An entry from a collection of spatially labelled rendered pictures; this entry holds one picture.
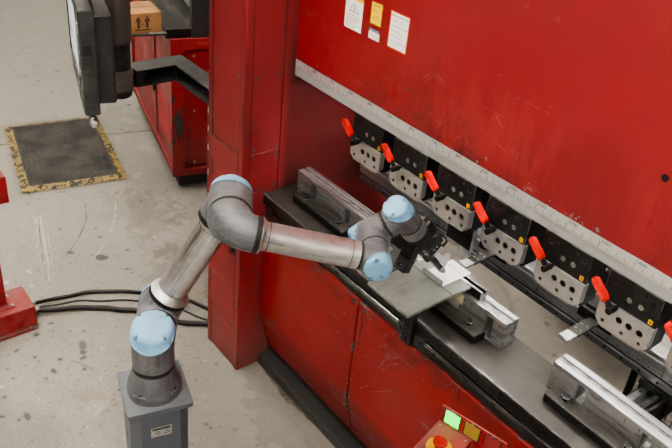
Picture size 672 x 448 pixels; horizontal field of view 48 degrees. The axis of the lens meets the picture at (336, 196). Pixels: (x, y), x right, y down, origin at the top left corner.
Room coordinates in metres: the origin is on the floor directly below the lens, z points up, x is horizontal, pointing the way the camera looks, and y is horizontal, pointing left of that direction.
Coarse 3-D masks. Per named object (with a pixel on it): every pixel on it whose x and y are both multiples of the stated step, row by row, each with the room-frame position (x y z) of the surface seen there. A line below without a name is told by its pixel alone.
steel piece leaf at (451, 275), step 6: (426, 270) 1.90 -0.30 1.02; (432, 270) 1.93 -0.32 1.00; (450, 270) 1.94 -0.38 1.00; (432, 276) 1.88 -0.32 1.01; (438, 276) 1.90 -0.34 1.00; (444, 276) 1.90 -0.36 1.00; (450, 276) 1.91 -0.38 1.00; (456, 276) 1.91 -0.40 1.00; (462, 276) 1.91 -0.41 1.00; (438, 282) 1.86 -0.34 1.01; (444, 282) 1.87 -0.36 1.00; (450, 282) 1.88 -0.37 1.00
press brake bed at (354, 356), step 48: (288, 288) 2.35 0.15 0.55; (336, 288) 2.13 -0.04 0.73; (288, 336) 2.33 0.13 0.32; (336, 336) 2.11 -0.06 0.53; (384, 336) 1.93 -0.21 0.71; (288, 384) 2.34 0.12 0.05; (336, 384) 2.09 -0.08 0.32; (384, 384) 1.91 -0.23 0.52; (432, 384) 1.76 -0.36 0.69; (336, 432) 2.10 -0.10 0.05; (384, 432) 1.88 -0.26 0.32; (528, 432) 1.49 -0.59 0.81
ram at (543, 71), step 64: (320, 0) 2.48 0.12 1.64; (384, 0) 2.25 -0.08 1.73; (448, 0) 2.06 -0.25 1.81; (512, 0) 1.90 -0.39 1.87; (576, 0) 1.76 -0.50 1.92; (640, 0) 1.64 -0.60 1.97; (320, 64) 2.46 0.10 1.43; (384, 64) 2.22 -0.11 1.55; (448, 64) 2.02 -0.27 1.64; (512, 64) 1.86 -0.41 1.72; (576, 64) 1.73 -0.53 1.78; (640, 64) 1.61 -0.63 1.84; (384, 128) 2.19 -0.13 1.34; (448, 128) 1.99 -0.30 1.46; (512, 128) 1.83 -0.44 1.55; (576, 128) 1.69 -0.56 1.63; (640, 128) 1.58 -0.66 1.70; (576, 192) 1.66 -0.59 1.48; (640, 192) 1.54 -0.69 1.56; (640, 256) 1.50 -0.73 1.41
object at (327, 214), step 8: (304, 192) 2.48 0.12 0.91; (296, 200) 2.44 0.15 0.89; (304, 200) 2.42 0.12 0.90; (312, 200) 2.43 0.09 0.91; (304, 208) 2.40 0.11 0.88; (312, 208) 2.37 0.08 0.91; (320, 208) 2.38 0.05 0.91; (320, 216) 2.33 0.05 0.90; (328, 216) 2.33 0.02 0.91; (336, 216) 2.34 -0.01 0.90; (328, 224) 2.29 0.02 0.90; (344, 224) 2.29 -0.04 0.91; (336, 232) 2.25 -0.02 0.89; (344, 232) 2.24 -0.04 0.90
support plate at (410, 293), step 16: (400, 272) 1.90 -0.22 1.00; (416, 272) 1.91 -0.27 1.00; (384, 288) 1.81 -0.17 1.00; (400, 288) 1.82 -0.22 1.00; (416, 288) 1.83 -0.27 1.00; (432, 288) 1.84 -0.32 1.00; (448, 288) 1.85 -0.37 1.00; (464, 288) 1.86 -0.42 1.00; (400, 304) 1.75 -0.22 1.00; (416, 304) 1.75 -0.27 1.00; (432, 304) 1.76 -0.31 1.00
